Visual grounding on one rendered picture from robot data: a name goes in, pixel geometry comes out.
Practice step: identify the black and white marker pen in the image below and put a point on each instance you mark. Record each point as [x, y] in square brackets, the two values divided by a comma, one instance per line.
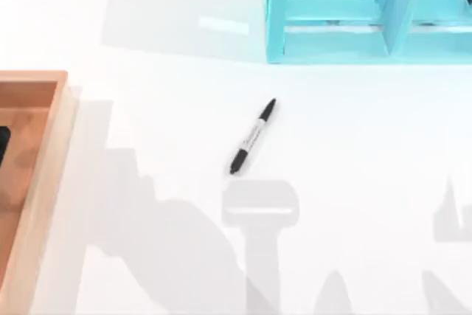
[253, 136]

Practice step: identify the light blue rack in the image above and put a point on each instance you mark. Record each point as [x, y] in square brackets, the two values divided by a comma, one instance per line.
[332, 49]

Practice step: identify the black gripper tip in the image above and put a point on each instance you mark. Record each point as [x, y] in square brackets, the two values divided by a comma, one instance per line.
[3, 143]

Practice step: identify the shallow salmon-coloured box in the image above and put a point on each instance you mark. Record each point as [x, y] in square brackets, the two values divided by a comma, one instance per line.
[40, 167]

